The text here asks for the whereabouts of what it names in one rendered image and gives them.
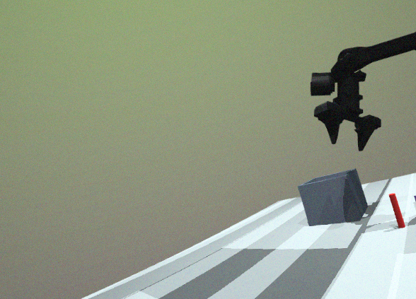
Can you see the red peg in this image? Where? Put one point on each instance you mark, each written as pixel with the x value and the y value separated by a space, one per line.
pixel 397 210

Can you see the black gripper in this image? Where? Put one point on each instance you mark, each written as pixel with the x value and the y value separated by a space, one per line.
pixel 347 108

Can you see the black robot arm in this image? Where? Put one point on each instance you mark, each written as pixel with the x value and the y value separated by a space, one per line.
pixel 354 59

